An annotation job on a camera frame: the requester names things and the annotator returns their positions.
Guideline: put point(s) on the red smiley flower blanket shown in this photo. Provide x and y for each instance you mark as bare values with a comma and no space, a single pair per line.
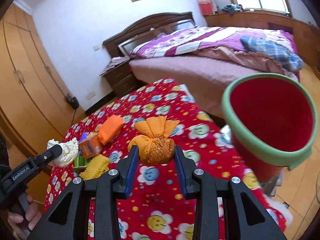
156,208

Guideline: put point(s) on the blue clothes on cabinet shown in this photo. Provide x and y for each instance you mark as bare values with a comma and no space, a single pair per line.
232,8

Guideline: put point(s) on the yellow corrugated wrapper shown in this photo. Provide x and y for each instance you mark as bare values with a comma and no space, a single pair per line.
96,167

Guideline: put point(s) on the white tissue paper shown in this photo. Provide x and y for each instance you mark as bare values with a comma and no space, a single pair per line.
70,150

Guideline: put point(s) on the person's left hand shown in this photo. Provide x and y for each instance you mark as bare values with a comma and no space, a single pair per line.
33,215

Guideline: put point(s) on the clothes on nightstand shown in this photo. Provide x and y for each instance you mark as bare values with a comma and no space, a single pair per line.
115,61

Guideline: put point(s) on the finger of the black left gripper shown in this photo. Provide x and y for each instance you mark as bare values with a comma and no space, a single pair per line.
34,165

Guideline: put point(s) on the orange cardboard box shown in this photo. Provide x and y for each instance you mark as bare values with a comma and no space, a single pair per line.
90,147

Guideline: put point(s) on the black bag on wardrobe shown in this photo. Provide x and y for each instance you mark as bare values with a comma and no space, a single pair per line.
72,101

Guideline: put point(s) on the orange plastic bag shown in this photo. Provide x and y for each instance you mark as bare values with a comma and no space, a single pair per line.
153,142

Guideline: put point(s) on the red bin with green rim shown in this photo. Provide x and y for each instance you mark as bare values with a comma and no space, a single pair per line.
273,122

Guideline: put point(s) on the green patterned wrapper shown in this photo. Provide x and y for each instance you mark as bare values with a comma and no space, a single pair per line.
80,162

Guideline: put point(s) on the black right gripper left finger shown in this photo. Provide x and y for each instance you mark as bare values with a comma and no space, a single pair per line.
68,216

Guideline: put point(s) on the dark wooden bed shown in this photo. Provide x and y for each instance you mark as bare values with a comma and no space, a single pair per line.
149,28

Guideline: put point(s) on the pink bed cover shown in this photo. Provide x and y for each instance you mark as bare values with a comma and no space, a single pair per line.
207,72

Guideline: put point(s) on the yellow snack box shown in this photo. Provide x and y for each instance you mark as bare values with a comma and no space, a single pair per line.
92,134

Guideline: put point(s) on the wooden wardrobe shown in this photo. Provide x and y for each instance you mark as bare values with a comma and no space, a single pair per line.
34,108

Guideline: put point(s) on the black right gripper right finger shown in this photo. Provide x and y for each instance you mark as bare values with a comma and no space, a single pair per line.
244,216

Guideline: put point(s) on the dark wooden nightstand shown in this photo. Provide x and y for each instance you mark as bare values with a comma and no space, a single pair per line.
122,80

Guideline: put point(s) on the blue plaid cloth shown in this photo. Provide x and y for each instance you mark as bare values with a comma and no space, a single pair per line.
280,53

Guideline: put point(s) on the purple white quilt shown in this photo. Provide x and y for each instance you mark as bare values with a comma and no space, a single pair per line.
189,40

